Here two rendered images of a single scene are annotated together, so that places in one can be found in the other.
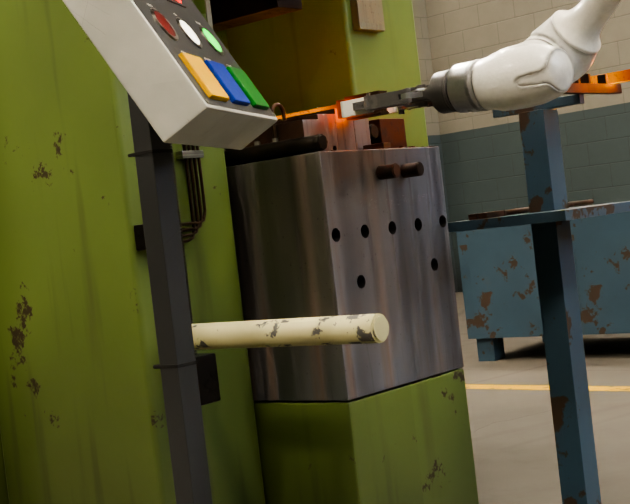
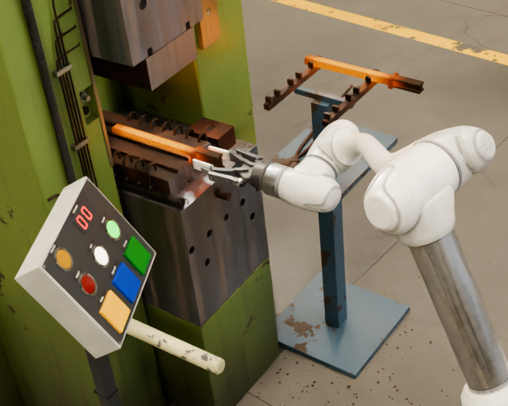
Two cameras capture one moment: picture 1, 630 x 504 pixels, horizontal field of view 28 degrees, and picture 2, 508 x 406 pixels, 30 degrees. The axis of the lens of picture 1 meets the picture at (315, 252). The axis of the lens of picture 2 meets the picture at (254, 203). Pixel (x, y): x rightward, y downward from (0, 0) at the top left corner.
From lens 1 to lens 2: 1.70 m
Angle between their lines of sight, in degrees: 36
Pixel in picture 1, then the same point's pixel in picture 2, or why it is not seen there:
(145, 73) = (81, 329)
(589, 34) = (354, 157)
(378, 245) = (218, 234)
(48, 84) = not seen: outside the picture
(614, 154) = not seen: outside the picture
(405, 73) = (235, 49)
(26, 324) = (2, 281)
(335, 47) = not seen: hidden behind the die
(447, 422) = (258, 292)
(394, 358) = (226, 285)
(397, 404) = (229, 306)
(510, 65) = (301, 196)
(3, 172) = not seen: outside the picture
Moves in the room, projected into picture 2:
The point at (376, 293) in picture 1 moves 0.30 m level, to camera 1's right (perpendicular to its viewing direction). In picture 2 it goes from (216, 260) to (314, 247)
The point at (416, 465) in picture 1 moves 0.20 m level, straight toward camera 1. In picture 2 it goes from (239, 326) to (240, 372)
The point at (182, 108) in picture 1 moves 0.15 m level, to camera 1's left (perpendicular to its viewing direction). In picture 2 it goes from (105, 347) to (40, 355)
